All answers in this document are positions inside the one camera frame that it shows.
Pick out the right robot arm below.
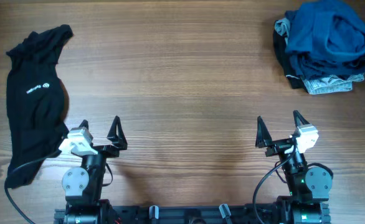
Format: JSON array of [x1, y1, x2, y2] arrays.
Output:
[[252, 110, 334, 223]]

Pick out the black garment under pile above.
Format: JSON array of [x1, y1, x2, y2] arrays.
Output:
[[273, 31, 305, 90]]

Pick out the blue crumpled garment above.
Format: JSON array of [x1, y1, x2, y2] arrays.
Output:
[[285, 1, 365, 80]]

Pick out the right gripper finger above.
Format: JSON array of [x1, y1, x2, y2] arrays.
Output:
[[293, 110, 309, 127], [255, 116, 272, 147]]

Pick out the left black cable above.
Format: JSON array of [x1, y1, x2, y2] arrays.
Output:
[[4, 149, 62, 224]]

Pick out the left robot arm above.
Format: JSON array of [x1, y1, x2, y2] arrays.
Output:
[[59, 116, 128, 224]]

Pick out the black t-shirt with logo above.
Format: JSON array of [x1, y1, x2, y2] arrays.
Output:
[[6, 24, 73, 188]]

